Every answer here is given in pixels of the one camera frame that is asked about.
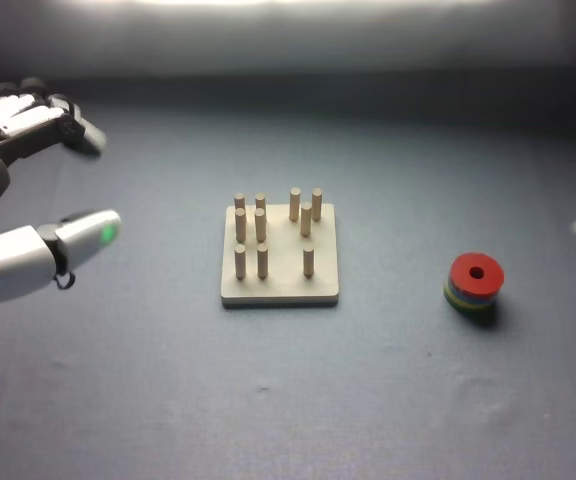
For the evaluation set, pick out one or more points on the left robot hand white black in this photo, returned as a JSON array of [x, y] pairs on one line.
[[8, 260]]

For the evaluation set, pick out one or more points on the wooden peg block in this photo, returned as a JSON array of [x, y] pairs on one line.
[[278, 290]]

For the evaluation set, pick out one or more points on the grey table cloth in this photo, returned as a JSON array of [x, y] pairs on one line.
[[168, 375]]

